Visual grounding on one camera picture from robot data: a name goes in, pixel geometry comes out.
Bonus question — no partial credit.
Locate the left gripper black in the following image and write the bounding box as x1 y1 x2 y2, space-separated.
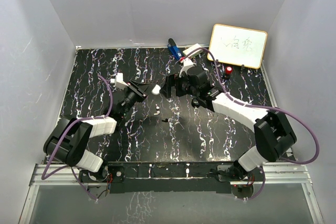
121 80 155 117

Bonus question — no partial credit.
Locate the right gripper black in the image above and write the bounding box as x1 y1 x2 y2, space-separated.
160 72 199 99

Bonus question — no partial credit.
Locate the white earbud charging case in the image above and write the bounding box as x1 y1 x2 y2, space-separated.
151 84 161 95

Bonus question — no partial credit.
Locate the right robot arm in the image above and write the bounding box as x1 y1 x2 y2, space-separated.
160 66 297 180

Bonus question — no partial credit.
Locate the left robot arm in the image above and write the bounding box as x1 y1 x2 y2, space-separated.
41 79 160 182

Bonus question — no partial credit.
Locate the small white box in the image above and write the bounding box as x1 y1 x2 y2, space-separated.
183 44 203 59

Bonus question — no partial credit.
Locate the blue stapler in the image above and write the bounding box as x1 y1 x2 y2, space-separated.
167 38 183 62

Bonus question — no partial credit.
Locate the red emergency stop button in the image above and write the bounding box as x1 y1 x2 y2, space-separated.
223 66 233 79

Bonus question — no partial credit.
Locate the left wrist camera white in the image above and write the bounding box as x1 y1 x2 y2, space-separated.
110 72 129 90

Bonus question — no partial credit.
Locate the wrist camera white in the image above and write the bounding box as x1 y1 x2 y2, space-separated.
110 72 129 90
178 58 195 78

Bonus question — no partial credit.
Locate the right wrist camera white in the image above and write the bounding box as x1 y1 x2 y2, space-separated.
178 58 195 78

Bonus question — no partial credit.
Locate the whiteboard with yellow frame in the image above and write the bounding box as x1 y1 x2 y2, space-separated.
207 24 268 69

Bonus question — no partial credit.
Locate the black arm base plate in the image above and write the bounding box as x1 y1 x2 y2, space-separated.
79 162 263 194

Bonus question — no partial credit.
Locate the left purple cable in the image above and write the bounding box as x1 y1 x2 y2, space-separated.
41 74 114 200

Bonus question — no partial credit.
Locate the purple cable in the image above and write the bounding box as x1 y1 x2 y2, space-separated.
181 47 320 200
41 74 114 200

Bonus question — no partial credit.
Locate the aluminium rail frame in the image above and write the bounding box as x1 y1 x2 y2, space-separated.
19 162 323 223

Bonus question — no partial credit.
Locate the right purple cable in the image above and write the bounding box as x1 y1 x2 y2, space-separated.
181 47 320 200

